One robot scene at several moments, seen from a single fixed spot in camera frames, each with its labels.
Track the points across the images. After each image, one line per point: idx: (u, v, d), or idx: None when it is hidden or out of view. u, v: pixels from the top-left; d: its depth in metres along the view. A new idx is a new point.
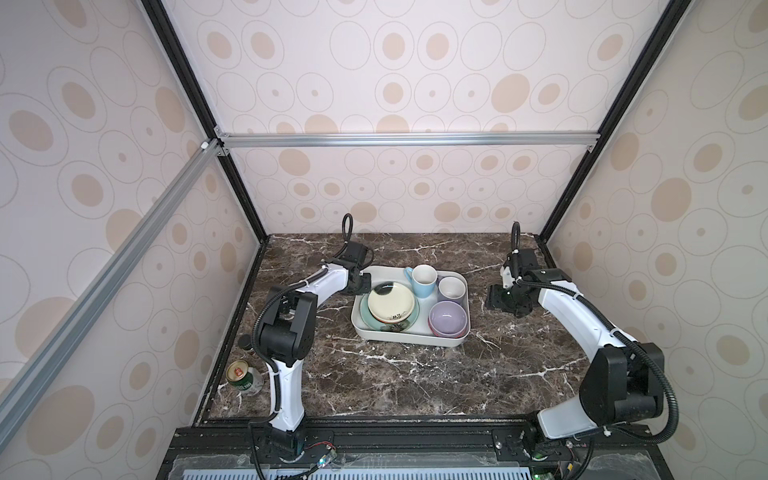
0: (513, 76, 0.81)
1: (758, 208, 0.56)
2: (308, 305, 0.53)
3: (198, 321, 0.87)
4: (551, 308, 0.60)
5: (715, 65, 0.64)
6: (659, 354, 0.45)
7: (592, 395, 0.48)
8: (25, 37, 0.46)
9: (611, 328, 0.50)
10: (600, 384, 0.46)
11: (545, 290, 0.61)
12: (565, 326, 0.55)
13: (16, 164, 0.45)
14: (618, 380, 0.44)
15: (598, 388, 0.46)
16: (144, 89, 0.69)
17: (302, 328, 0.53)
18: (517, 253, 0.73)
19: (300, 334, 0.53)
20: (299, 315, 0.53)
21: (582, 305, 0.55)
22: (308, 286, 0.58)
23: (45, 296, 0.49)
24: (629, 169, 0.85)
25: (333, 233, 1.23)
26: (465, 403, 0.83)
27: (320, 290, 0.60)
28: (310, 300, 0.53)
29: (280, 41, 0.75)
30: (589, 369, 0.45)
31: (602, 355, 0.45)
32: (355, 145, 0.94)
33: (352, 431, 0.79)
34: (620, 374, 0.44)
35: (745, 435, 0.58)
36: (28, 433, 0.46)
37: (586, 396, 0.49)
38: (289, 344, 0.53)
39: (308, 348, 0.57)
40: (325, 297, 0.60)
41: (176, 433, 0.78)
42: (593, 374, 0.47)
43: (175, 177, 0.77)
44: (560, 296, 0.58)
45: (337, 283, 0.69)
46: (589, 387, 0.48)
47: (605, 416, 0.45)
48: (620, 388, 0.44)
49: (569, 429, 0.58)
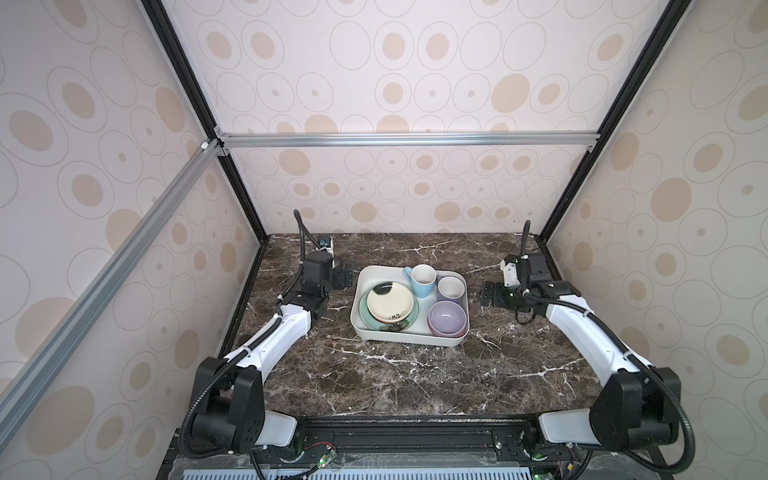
0: (513, 76, 0.81)
1: (758, 208, 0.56)
2: (247, 387, 0.42)
3: (198, 321, 0.87)
4: (561, 324, 0.57)
5: (714, 65, 0.64)
6: (676, 381, 0.43)
7: (606, 419, 0.45)
8: (26, 37, 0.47)
9: (625, 350, 0.48)
10: (615, 410, 0.43)
11: (553, 305, 0.58)
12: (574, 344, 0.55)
13: (16, 165, 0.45)
14: (633, 406, 0.42)
15: (613, 413, 0.44)
16: (144, 89, 0.69)
17: (241, 416, 0.42)
18: (527, 258, 0.68)
19: (239, 422, 0.42)
20: (238, 400, 0.42)
21: (592, 322, 0.53)
22: (252, 354, 0.47)
23: (46, 296, 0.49)
24: (629, 169, 0.85)
25: (333, 233, 1.23)
26: (465, 403, 0.83)
27: (270, 353, 0.49)
28: (249, 382, 0.42)
29: (280, 40, 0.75)
30: (603, 394, 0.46)
31: (617, 381, 0.43)
32: (355, 145, 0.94)
33: (352, 432, 0.78)
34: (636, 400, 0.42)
35: (745, 435, 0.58)
36: (28, 433, 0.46)
37: (599, 419, 0.47)
38: (229, 431, 0.42)
39: (255, 422, 0.44)
40: (278, 356, 0.52)
41: (175, 433, 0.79)
42: (607, 398, 0.44)
43: (174, 177, 0.77)
44: (570, 312, 0.56)
45: (292, 335, 0.55)
46: (603, 411, 0.46)
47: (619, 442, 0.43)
48: (634, 415, 0.42)
49: (572, 438, 0.57)
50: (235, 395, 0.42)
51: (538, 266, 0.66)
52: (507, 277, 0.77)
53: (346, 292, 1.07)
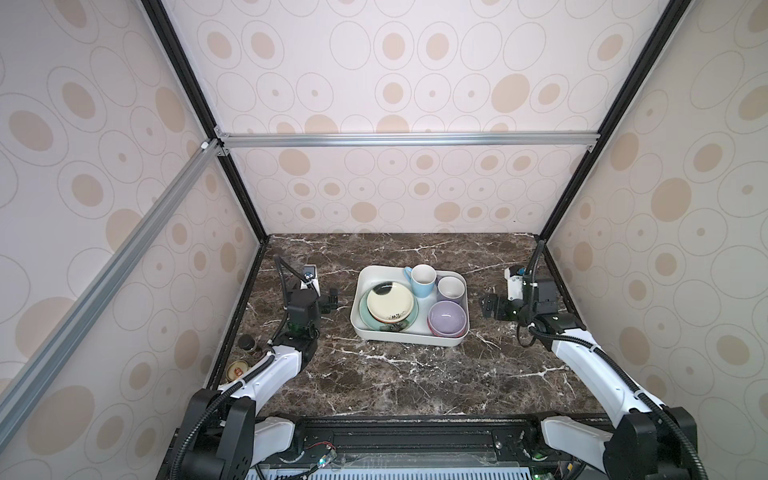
0: (513, 76, 0.81)
1: (759, 208, 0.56)
2: (241, 417, 0.42)
3: (198, 321, 0.87)
4: (571, 363, 0.56)
5: (714, 65, 0.64)
6: (691, 422, 0.41)
7: (626, 468, 0.42)
8: (26, 37, 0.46)
9: (635, 387, 0.47)
10: (632, 455, 0.41)
11: (558, 341, 0.58)
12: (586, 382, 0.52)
13: (16, 164, 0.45)
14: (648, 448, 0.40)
15: (630, 459, 0.41)
16: (144, 89, 0.69)
17: (232, 450, 0.41)
18: (536, 286, 0.66)
19: (229, 458, 0.41)
20: (230, 431, 0.42)
21: (599, 358, 0.52)
22: (246, 388, 0.48)
23: (46, 295, 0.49)
24: (629, 169, 0.85)
25: (333, 233, 1.23)
26: (465, 403, 0.83)
27: (263, 387, 0.49)
28: (244, 410, 0.43)
29: (280, 41, 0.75)
30: (618, 439, 0.43)
31: (630, 422, 0.42)
32: (356, 145, 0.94)
33: (352, 432, 0.78)
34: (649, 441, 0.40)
35: (745, 436, 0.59)
36: (28, 433, 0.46)
37: (619, 468, 0.43)
38: (216, 471, 0.41)
39: (243, 463, 0.43)
40: (269, 392, 0.51)
41: (175, 433, 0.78)
42: (622, 442, 0.42)
43: (174, 177, 0.77)
44: (577, 349, 0.54)
45: (284, 373, 0.56)
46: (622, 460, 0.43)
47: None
48: (651, 458, 0.40)
49: (575, 450, 0.57)
50: (230, 424, 0.42)
51: (546, 295, 0.64)
52: (511, 289, 0.77)
53: (346, 292, 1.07)
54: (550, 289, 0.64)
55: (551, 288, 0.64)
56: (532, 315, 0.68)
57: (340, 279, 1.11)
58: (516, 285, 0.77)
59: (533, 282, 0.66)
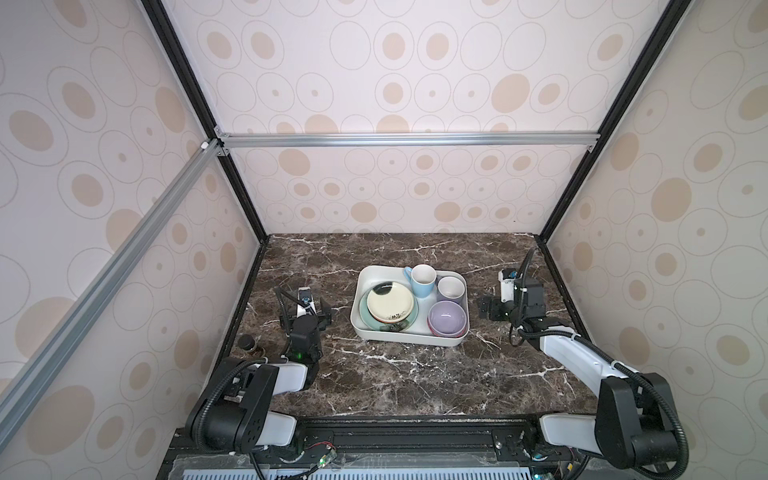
0: (514, 76, 0.81)
1: (758, 208, 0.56)
2: (266, 376, 0.47)
3: (198, 321, 0.87)
4: (555, 355, 0.60)
5: (714, 65, 0.64)
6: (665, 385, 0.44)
7: (608, 435, 0.45)
8: (26, 37, 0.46)
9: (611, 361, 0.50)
10: (612, 419, 0.44)
11: (545, 338, 0.62)
12: (571, 369, 0.56)
13: (16, 164, 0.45)
14: (627, 410, 0.43)
15: (612, 425, 0.44)
16: (144, 88, 0.69)
17: (254, 403, 0.45)
18: (525, 290, 0.71)
19: (250, 409, 0.44)
20: (256, 387, 0.46)
21: (580, 343, 0.57)
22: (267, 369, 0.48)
23: (45, 296, 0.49)
24: (629, 169, 0.85)
25: (333, 233, 1.23)
26: (465, 403, 0.83)
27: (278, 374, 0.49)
28: (269, 372, 0.48)
29: (280, 41, 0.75)
30: (599, 406, 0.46)
31: (608, 386, 0.45)
32: (356, 145, 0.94)
33: (352, 431, 0.79)
34: (627, 403, 0.43)
35: (744, 435, 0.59)
36: (28, 433, 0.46)
37: (602, 435, 0.46)
38: (235, 425, 0.43)
39: (257, 429, 0.45)
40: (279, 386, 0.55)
41: (176, 432, 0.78)
42: (603, 409, 0.46)
43: (174, 178, 0.77)
44: (559, 340, 0.59)
45: (293, 382, 0.61)
46: (603, 426, 0.46)
47: (625, 459, 0.42)
48: (630, 421, 0.43)
49: (576, 443, 0.56)
50: (255, 385, 0.46)
51: (535, 300, 0.69)
52: (502, 291, 0.82)
53: (346, 293, 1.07)
54: (538, 293, 0.68)
55: (539, 292, 0.68)
56: (518, 318, 0.74)
57: (340, 279, 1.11)
58: (508, 288, 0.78)
59: (522, 288, 0.71)
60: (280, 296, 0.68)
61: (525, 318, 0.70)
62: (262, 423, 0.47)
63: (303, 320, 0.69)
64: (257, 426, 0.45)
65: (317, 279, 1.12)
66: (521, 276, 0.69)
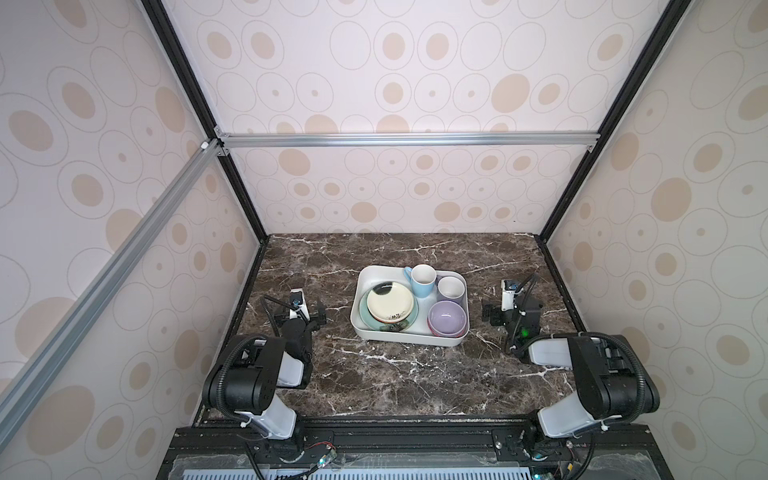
0: (513, 76, 0.81)
1: (758, 208, 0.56)
2: (275, 343, 0.52)
3: (198, 321, 0.87)
4: (545, 361, 0.66)
5: (714, 66, 0.64)
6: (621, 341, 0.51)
7: (587, 389, 0.49)
8: (25, 37, 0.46)
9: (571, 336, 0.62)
10: (585, 374, 0.49)
11: (532, 349, 0.70)
12: (558, 361, 0.61)
13: (16, 164, 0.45)
14: (593, 360, 0.49)
15: (587, 380, 0.49)
16: (144, 88, 0.69)
17: (267, 363, 0.49)
18: (524, 314, 0.75)
19: (264, 368, 0.48)
20: (266, 353, 0.50)
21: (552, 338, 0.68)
22: (287, 357, 0.61)
23: (45, 296, 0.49)
24: (629, 169, 0.85)
25: (333, 233, 1.23)
26: (465, 403, 0.83)
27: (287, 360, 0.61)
28: (278, 339, 0.53)
29: (280, 40, 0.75)
30: (575, 371, 0.52)
31: (575, 340, 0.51)
32: (355, 145, 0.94)
33: (352, 431, 0.79)
34: (592, 354, 0.50)
35: (746, 435, 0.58)
36: (28, 433, 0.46)
37: (583, 396, 0.50)
38: (249, 382, 0.46)
39: (270, 396, 0.49)
40: (290, 372, 0.63)
41: (176, 433, 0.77)
42: (577, 367, 0.51)
43: (174, 177, 0.77)
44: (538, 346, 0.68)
45: (295, 375, 0.65)
46: (583, 388, 0.50)
47: (601, 407, 0.46)
48: (597, 367, 0.49)
49: (571, 427, 0.57)
50: (265, 351, 0.51)
51: (530, 322, 0.74)
52: (503, 300, 0.87)
53: (346, 292, 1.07)
54: (535, 316, 0.73)
55: (536, 316, 0.73)
56: (512, 337, 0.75)
57: (340, 279, 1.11)
58: (508, 297, 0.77)
59: (520, 310, 0.76)
60: (266, 301, 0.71)
61: (517, 335, 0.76)
62: (274, 392, 0.50)
63: (293, 326, 0.70)
64: (270, 393, 0.48)
65: (317, 279, 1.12)
66: (524, 297, 0.77)
